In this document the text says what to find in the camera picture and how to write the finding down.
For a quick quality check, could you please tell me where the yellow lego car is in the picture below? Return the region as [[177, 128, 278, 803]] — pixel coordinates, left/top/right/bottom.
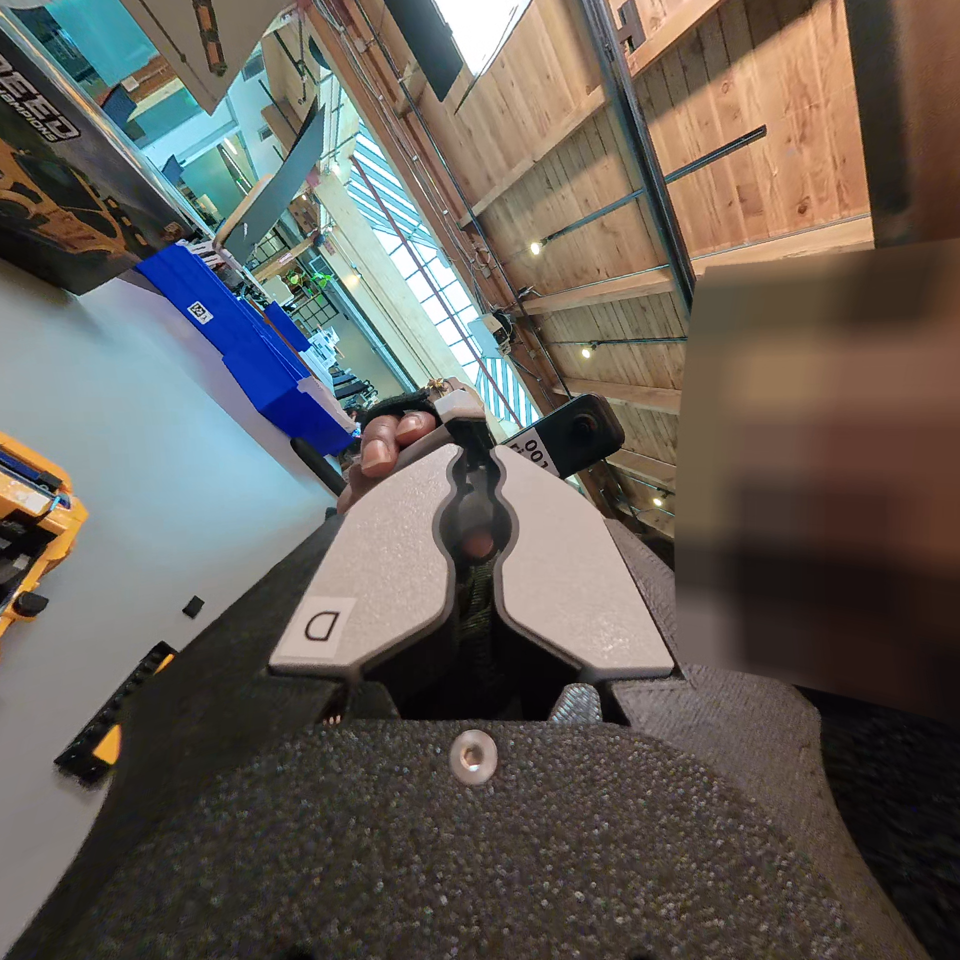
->
[[0, 431, 88, 640]]

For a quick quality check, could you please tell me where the blue labelled storage bin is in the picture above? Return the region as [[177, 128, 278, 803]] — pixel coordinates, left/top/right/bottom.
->
[[135, 241, 268, 358]]

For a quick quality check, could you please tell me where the white ceiling-mounted device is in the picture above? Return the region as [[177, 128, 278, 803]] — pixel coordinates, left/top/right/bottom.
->
[[468, 310, 521, 358]]

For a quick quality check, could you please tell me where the person's right hand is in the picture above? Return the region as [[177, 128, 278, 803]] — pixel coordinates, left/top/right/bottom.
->
[[337, 409, 441, 514]]

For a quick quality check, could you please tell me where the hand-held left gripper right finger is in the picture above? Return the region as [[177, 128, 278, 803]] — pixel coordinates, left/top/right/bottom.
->
[[491, 444, 678, 685]]

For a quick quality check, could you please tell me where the black yellow lego strip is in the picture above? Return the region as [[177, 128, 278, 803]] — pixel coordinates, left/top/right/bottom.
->
[[54, 641, 180, 787]]

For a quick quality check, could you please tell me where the black hanging screen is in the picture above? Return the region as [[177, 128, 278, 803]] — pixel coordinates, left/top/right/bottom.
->
[[382, 0, 467, 103]]

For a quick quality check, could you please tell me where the black steel column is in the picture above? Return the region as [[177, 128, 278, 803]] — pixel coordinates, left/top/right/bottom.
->
[[843, 0, 936, 249]]

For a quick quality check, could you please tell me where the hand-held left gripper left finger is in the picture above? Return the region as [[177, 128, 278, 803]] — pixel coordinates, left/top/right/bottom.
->
[[267, 441, 465, 682]]

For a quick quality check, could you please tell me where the black tilted panel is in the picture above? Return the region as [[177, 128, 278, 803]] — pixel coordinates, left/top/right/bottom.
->
[[215, 101, 330, 261]]

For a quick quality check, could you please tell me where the black lego set box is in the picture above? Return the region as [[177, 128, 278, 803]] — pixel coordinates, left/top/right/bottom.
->
[[0, 11, 220, 295]]

